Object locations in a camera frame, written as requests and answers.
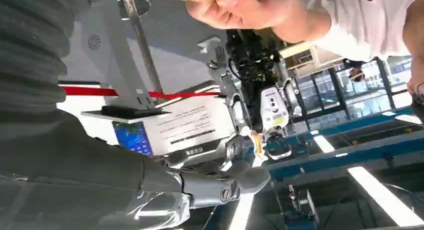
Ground person's right hand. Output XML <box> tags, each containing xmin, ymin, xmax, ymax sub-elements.
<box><xmin>406</xmin><ymin>74</ymin><xmax>424</xmax><ymax>105</ymax></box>

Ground person's left hand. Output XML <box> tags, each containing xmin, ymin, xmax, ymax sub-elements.
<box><xmin>185</xmin><ymin>0</ymin><xmax>301</xmax><ymax>31</ymax></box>

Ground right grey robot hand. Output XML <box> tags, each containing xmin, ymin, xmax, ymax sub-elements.
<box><xmin>0</xmin><ymin>109</ymin><xmax>271</xmax><ymax>230</ymax></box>

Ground blue steel beam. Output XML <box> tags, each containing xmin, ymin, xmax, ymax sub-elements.
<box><xmin>267</xmin><ymin>129</ymin><xmax>424</xmax><ymax>182</ymax></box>
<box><xmin>284</xmin><ymin>105</ymin><xmax>416</xmax><ymax>140</ymax></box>

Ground person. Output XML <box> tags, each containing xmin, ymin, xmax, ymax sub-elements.
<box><xmin>185</xmin><ymin>0</ymin><xmax>424</xmax><ymax>105</ymax></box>

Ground red barrier belt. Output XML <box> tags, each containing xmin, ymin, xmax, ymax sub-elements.
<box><xmin>60</xmin><ymin>85</ymin><xmax>222</xmax><ymax>100</ymax></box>

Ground black framed glass display shelf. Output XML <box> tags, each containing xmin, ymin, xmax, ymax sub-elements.
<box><xmin>291</xmin><ymin>56</ymin><xmax>415</xmax><ymax>130</ymax></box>

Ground white kiosk with swirl logo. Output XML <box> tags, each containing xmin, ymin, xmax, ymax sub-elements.
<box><xmin>57</xmin><ymin>9</ymin><xmax>237</xmax><ymax>168</ymax></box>

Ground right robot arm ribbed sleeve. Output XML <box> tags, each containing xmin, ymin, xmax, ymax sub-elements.
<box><xmin>0</xmin><ymin>0</ymin><xmax>91</xmax><ymax>115</ymax></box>

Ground black mounted device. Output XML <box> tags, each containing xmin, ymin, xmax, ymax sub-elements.
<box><xmin>282</xmin><ymin>184</ymin><xmax>321</xmax><ymax>230</ymax></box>

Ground chrome stanchion post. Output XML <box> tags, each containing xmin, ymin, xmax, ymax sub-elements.
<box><xmin>117</xmin><ymin>0</ymin><xmax>167</xmax><ymax>97</ymax></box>

